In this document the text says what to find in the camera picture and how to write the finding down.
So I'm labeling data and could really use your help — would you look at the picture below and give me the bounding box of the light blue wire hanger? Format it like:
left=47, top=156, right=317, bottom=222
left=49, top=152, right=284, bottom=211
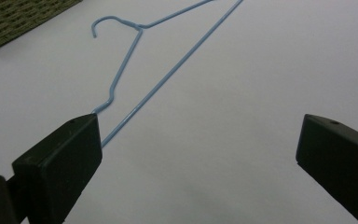
left=90, top=0, right=244, bottom=149

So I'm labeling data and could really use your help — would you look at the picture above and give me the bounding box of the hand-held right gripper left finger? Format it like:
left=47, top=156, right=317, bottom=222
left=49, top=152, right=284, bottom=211
left=11, top=113, right=103, bottom=224

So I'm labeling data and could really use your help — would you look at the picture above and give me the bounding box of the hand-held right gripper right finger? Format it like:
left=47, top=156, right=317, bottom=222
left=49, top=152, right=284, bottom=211
left=295, top=113, right=358, bottom=224

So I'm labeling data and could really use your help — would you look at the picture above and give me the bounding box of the green woven basket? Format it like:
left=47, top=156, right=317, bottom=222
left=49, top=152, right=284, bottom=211
left=0, top=0, right=83, bottom=58

